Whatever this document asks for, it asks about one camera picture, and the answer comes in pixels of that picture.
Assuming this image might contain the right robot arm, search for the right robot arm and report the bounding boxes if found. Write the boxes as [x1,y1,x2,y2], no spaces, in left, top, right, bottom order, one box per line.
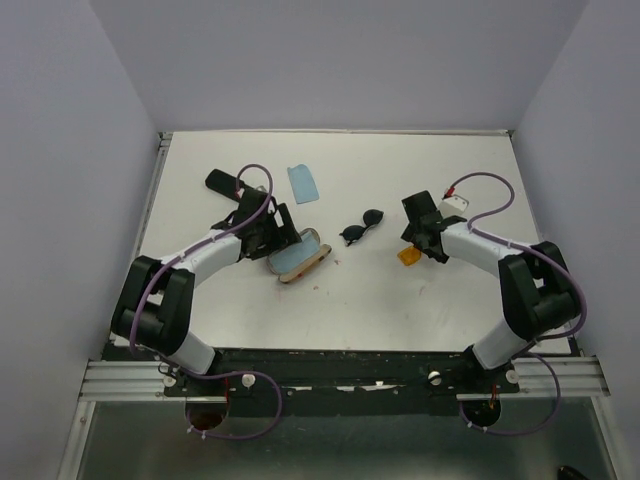
[401,190,586,392]

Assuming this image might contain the blue cleaning cloth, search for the blue cleaning cloth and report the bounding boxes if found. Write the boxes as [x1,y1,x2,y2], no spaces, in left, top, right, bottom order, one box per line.
[267,232,320,275]
[287,164,319,205]

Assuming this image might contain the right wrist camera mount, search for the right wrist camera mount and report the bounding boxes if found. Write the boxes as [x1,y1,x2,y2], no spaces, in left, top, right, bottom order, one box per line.
[438,187,469,218]

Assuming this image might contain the plaid glasses case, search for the plaid glasses case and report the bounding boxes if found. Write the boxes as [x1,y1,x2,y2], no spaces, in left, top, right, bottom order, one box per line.
[266,228,332,284]

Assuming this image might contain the orange sunglasses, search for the orange sunglasses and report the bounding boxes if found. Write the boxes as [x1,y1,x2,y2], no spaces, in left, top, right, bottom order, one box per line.
[397,246,422,267]

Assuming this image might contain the black round sunglasses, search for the black round sunglasses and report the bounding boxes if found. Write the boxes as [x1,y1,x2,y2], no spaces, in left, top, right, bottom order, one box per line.
[340,209,384,247]

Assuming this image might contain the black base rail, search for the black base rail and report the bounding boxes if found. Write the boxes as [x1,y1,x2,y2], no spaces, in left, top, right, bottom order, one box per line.
[102,343,521,419]

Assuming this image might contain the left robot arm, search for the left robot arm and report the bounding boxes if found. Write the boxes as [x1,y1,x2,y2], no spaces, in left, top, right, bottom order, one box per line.
[110,188,301,395]

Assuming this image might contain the black glasses case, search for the black glasses case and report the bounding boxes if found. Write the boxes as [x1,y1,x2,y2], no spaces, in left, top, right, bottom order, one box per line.
[205,169,246,202]

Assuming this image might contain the aluminium frame rail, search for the aluminium frame rail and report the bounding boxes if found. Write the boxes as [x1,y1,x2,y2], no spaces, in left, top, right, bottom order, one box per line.
[79,361,165,402]

